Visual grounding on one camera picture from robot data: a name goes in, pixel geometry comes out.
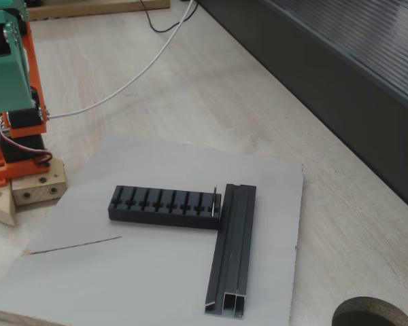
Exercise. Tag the small thin metal plate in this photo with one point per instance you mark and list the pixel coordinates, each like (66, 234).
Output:
(213, 203)

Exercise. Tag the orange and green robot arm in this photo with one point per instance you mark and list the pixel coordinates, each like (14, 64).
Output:
(7, 85)

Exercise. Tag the black slotted plastic block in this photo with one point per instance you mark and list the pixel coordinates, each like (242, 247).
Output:
(163, 219)

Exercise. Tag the black aluminium profile bar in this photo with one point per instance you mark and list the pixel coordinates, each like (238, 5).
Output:
(234, 244)

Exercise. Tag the grey chipboard panel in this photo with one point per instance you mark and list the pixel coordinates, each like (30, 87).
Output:
(122, 278)

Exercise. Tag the light wooden block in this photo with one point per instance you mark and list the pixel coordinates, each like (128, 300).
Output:
(37, 190)

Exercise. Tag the wooden base plank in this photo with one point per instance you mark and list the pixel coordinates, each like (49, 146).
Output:
(0, 207)

